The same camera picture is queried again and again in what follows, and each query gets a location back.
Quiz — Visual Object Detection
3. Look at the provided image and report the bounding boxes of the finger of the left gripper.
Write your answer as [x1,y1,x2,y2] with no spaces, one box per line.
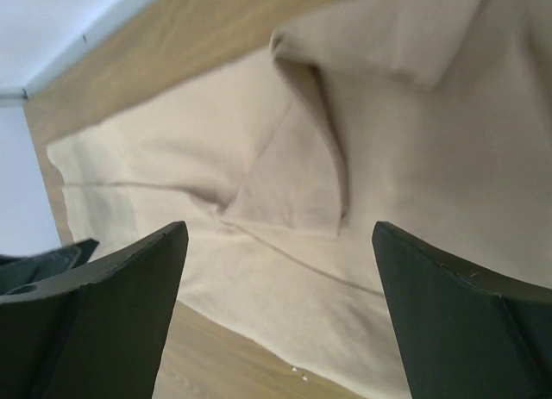
[1,239,99,294]

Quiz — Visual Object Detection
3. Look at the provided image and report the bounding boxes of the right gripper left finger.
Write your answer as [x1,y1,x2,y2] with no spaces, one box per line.
[1,221,188,398]

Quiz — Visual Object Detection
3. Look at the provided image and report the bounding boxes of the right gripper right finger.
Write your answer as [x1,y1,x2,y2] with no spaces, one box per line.
[372,221,551,398]

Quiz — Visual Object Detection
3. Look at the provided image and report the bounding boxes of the beige t shirt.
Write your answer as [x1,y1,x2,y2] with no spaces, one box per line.
[47,0,551,398]

